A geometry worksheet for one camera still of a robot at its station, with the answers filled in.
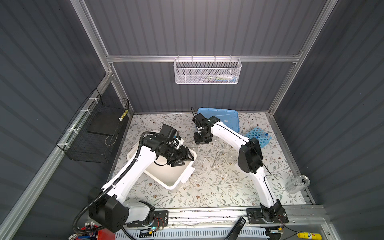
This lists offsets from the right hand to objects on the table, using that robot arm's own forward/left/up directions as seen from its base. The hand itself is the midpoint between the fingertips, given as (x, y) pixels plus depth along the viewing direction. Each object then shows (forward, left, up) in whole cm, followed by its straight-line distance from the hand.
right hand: (198, 144), depth 95 cm
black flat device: (-45, -18, -7) cm, 49 cm away
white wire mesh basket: (+63, -8, +15) cm, 65 cm away
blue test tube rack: (+6, -43, -2) cm, 43 cm away
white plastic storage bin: (-19, +17, -6) cm, 26 cm away
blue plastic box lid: (+28, -24, -6) cm, 38 cm away
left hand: (-19, +4, +13) cm, 23 cm away
